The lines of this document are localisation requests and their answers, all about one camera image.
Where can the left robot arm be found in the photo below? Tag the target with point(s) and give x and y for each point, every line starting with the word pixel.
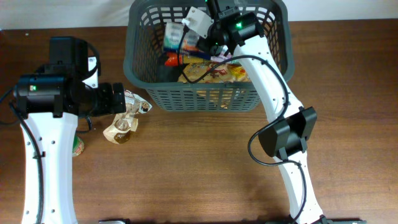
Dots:
pixel 48 104

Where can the green lid jar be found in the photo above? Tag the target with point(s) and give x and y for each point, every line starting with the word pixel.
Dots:
pixel 78 146

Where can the orange Nescafe coffee bag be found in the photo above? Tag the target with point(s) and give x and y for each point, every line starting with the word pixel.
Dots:
pixel 224 73

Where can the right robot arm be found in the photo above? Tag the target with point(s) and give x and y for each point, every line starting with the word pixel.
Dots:
pixel 290 124

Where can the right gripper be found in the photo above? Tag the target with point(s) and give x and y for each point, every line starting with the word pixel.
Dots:
pixel 206 45

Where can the brown white snack pouch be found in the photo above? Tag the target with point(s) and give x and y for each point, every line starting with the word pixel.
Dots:
pixel 124 124

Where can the tissue pack multicolour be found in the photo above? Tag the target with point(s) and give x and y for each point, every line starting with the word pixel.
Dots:
pixel 172 37

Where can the orange noodle packet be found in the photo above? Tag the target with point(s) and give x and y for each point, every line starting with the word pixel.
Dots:
pixel 173 60

